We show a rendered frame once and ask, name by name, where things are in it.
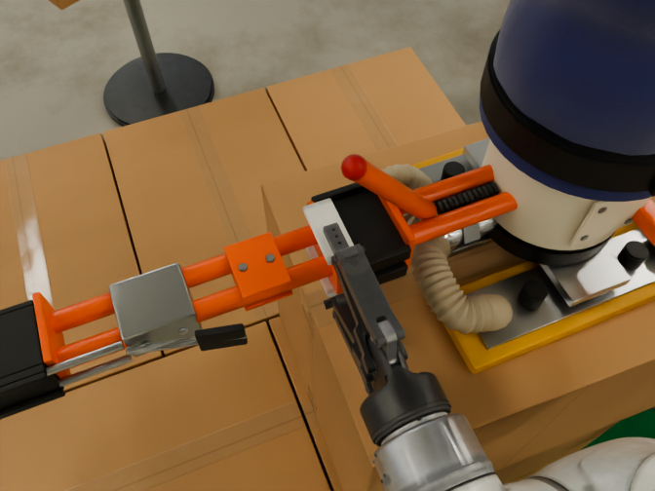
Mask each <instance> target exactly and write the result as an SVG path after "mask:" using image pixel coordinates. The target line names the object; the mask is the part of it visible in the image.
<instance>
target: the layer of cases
mask: <svg viewBox="0 0 655 491"><path fill-rule="evenodd" d="M465 126H466V124H465V123H464V122H463V120H462V119H461V117H460V116H459V115H458V113H457V112H456V110H455V109H454V108H453V106H452V105H451V103H450V102H449V101H448V99H447V98H446V96H445V95H444V93H443V92H442V90H441V89H440V87H439V86H438V85H437V83H436V82H435V80H434V79H433V78H432V76H431V75H430V73H429V72H428V71H427V69H426V68H425V66H424V65H423V64H422V62H421V61H420V59H419V58H418V57H417V55H416V54H415V52H414V51H413V50H412V48H411V47H408V48H405V49H401V50H397V51H394V52H391V53H388V54H384V55H380V56H377V57H371V58H367V59H363V60H360V61H356V62H353V63H349V64H345V65H342V66H338V67H335V68H332V69H328V70H325V71H321V72H318V73H314V74H310V75H307V76H303V77H300V78H296V79H292V80H289V81H285V82H283V83H279V84H275V85H272V86H268V87H266V91H265V89H264V88H261V89H257V90H254V91H250V92H247V93H243V94H237V95H233V96H230V97H226V98H223V99H220V100H216V101H213V102H209V103H205V104H202V105H198V106H195V107H191V108H187V109H184V110H180V111H177V112H174V113H170V114H167V115H163V116H160V117H156V118H152V119H149V120H145V121H142V122H138V123H134V124H131V125H127V126H124V127H121V128H117V129H114V130H110V131H107V132H104V133H103V135H104V139H105V141H104V139H103V137H102V135H101V133H97V134H93V135H90V136H86V137H82V138H79V139H75V140H72V141H68V142H64V143H62V144H58V145H55V146H51V147H47V148H44V149H40V150H37V151H33V152H29V153H26V154H22V155H19V156H16V157H12V158H9V159H5V160H2V161H0V310H2V309H6V308H9V307H12V306H15V305H18V304H20V303H23V302H26V301H29V300H32V301H33V298H32V294H33V293H36V292H41V293H42V295H43V296H44V297H45V298H46V299H47V301H48V302H49V303H50V304H51V305H52V307H53V308H54V309H55V310H58V309H61V308H64V307H67V306H70V305H73V304H76V303H79V302H82V301H85V300H88V299H91V298H93V297H96V296H99V295H102V294H104V293H107V292H109V286H110V285H111V284H114V283H118V282H121V281H124V280H127V279H130V278H133V277H136V276H139V275H142V274H145V273H148V272H151V271H154V270H157V269H160V268H163V267H166V266H169V265H172V264H174V263H178V264H179V265H180V267H181V268H183V267H186V266H188V265H191V264H194V263H197V262H200V261H203V260H206V259H209V258H212V257H215V256H218V255H220V254H223V253H225V251H224V247H225V246H230V245H233V244H235V243H238V242H241V241H244V240H247V239H250V238H253V237H256V236H259V235H262V234H265V233H268V232H267V225H266V218H265V211H264V204H263V198H262V191H261V184H262V183H264V182H268V181H271V180H275V179H278V178H282V177H286V176H289V175H293V174H296V173H300V172H303V171H307V170H312V169H316V168H319V167H323V166H326V165H330V164H333V163H337V162H340V161H343V160H344V159H345V158H346V157H347V156H349V155H351V154H358V155H360V156H362V155H364V154H368V153H371V152H375V151H378V150H382V149H385V148H389V147H393V146H396V145H400V144H403V143H407V142H410V141H413V140H416V139H420V138H424V137H427V136H431V135H434V134H438V133H441V132H447V131H451V130H454V129H458V128H462V127H465ZM105 142H106V143H105ZM237 323H242V324H243V325H244V328H245V331H246V334H247V338H248V344H246V345H240V346H234V347H227V348H221V349H214V350H208V351H201V349H200V347H199V345H197V346H191V347H184V348H177V349H170V350H164V351H157V352H150V353H147V354H144V355H141V356H139V357H134V356H133V355H132V358H133V361H132V362H129V363H126V364H123V365H121V366H118V367H115V368H112V369H110V370H107V371H104V372H101V373H99V374H97V375H94V376H91V377H89V378H86V379H83V380H80V381H78V382H75V383H72V384H69V385H66V386H64V391H65V396H64V397H60V398H57V399H54V400H52V401H49V402H46V403H44V404H41V405H38V406H35V407H33V408H30V409H27V410H24V411H22V412H20V413H17V414H14V415H12V416H9V417H6V418H3V419H1V420H0V491H343V490H342V487H341V484H340V482H339V479H338V476H337V473H336V471H335V468H334V465H333V462H332V459H331V458H330V455H329V452H328V448H327V445H326V442H325V439H324V436H323V434H322V431H321V428H320V425H319V423H318V420H317V417H316V414H315V411H314V409H313V406H312V403H311V400H310V398H309V396H308V393H307V390H306V387H305V385H304V382H303V379H302V376H301V374H300V371H299V368H298V365H297V362H296V360H295V357H294V354H293V351H292V349H291V346H290V343H289V339H288V337H287V334H286V331H285V328H284V326H283V323H282V320H281V317H280V314H279V307H278V300H277V301H274V302H271V303H268V304H266V305H263V306H260V307H257V308H255V309H252V310H249V311H246V310H245V307H243V308H240V309H237V310H234V311H231V312H229V313H226V314H223V315H220V316H217V317H215V318H212V319H209V320H206V321H202V322H201V326H202V328H203V329H206V328H212V327H219V326H224V325H231V324H237ZM618 422H620V421H618ZM618 422H616V423H614V424H611V425H609V426H606V427H604V428H601V429H599V430H596V431H594V432H591V433H589V434H585V435H582V436H580V437H577V438H575V439H572V440H570V441H568V442H566V443H564V444H561V445H559V446H556V447H554V448H551V449H549V450H546V451H544V452H541V453H539V454H536V455H534V456H531V457H529V458H526V459H524V460H522V461H519V462H517V463H514V464H512V465H510V466H508V467H505V468H503V469H500V470H498V471H495V473H496V474H497V476H498V478H499V479H500V481H501V482H502V484H504V483H509V482H512V481H514V480H516V479H518V478H520V477H523V476H525V475H527V474H529V473H531V472H535V471H537V470H539V469H541V468H544V467H546V466H547V465H549V464H551V463H553V462H555V461H557V460H559V459H561V458H563V457H565V456H567V455H570V454H572V453H574V452H577V451H579V450H581V449H583V448H584V447H585V446H587V445H588V444H589V443H591V442H592V441H593V440H595V439H596V438H597V437H599V436H600V435H602V434H603V433H605V432H606V431H607V430H609V429H610V428H611V427H613V426H614V425H615V424H617V423H618Z"/></svg>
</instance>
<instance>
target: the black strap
mask: <svg viewBox="0 0 655 491"><path fill-rule="evenodd" d="M499 33H500V30H499V31H498V32H497V33H496V35H495V37H494V39H493V41H492V42H491V45H490V49H489V52H488V56H487V59H486V63H485V67H484V70H483V74H482V79H481V92H480V95H481V101H482V109H483V111H484V114H485V116H486V119H487V121H488V123H489V124H490V125H491V126H492V128H493V130H494V131H495V133H496V134H497V135H498V136H499V137H500V139H501V140H502V141H503V142H504V143H505V144H506V145H507V146H508V147H509V148H510V149H511V150H512V151H513V152H515V153H516V154H517V155H518V156H519V157H520V158H522V159H523V160H525V161H526V162H528V163H529V164H531V165H532V166H534V167H535V168H537V169H539V170H540V171H542V172H544V173H546V174H548V175H550V176H552V177H555V178H557V179H560V180H563V181H565V182H568V183H571V184H574V185H578V186H582V187H586V188H590V189H594V190H600V191H608V192H641V191H649V193H650V195H651V196H653V197H655V154H652V155H637V156H629V155H624V154H619V153H614V152H609V151H604V150H600V149H596V148H592V147H588V146H584V145H581V144H577V143H573V142H571V141H569V140H567V139H565V138H563V137H561V136H559V135H557V134H556V133H554V132H551V131H550V130H548V129H547V128H545V127H543V126H542V125H540V124H539V123H537V122H535V121H534V120H532V119H530V118H529V117H527V116H526V115H524V114H523V113H522V112H521V111H520V110H519V109H518V108H517V107H516V106H515V105H514V104H513V103H512V102H511V100H510V99H509V97H508V95H507V94H506V92H505V91H504V89H503V87H502V86H501V84H500V82H499V81H498V79H497V77H496V74H495V70H494V67H493V61H494V56H495V51H496V46H497V41H498V36H499Z"/></svg>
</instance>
